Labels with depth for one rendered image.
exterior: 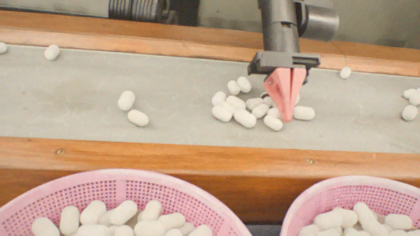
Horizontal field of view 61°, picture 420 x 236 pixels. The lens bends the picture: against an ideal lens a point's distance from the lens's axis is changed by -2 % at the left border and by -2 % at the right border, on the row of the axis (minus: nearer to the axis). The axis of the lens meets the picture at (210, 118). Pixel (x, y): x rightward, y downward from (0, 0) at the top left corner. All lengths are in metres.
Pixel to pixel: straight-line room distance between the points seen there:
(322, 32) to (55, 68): 0.46
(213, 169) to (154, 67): 0.31
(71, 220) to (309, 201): 0.26
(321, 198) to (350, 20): 2.57
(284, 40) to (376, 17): 2.49
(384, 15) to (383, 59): 2.19
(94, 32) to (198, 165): 0.42
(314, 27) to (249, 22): 2.14
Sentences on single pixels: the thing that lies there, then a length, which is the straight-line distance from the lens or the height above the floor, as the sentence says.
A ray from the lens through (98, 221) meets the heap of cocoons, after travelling 0.41.
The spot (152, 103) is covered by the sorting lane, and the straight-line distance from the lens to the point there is 0.58.
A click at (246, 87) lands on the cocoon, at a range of 0.63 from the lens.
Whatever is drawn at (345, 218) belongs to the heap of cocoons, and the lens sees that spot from 0.47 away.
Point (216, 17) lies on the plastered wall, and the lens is 2.72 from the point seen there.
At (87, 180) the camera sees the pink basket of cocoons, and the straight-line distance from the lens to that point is 0.41.
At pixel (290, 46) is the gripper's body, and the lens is 0.58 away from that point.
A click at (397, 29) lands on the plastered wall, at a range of 3.17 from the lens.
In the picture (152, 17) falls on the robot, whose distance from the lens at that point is 0.93.
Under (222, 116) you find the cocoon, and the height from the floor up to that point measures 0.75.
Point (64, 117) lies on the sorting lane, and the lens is 0.55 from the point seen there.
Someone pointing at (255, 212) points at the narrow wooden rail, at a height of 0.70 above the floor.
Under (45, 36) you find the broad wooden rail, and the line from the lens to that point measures 0.77.
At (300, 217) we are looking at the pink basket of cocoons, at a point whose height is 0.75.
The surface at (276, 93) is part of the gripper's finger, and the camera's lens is 0.59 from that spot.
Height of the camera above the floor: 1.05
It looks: 34 degrees down
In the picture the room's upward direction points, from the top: 9 degrees clockwise
